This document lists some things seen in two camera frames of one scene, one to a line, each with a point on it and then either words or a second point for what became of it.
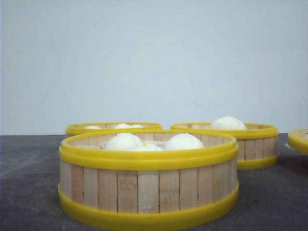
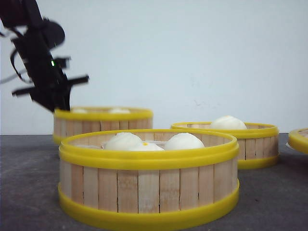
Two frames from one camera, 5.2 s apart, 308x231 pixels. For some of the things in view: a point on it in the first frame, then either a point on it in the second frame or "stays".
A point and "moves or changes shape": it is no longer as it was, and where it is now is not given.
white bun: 126,125 to 120,110
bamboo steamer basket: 75,129 moves or changes shape
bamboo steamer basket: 257,146 stays
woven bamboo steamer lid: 298,139 stays
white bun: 183,141 stays
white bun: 124,142 stays
